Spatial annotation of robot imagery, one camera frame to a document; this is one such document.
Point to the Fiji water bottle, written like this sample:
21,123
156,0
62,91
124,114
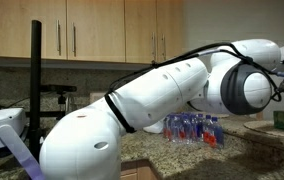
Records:
217,136
208,137

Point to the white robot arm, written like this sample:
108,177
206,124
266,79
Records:
227,78

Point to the white plastic bag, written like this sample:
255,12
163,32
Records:
156,128

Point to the shrink-wrapped Fiji bottle pack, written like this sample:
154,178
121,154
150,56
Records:
183,127

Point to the white VR headset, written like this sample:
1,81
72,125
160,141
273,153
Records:
12,129

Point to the woven round placemat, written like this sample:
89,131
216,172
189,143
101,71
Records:
266,127

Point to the wooden wall cabinets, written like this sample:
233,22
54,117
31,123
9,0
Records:
119,31

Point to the black stereo camera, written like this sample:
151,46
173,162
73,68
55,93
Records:
57,88

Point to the black camera stand pole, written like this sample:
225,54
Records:
35,83

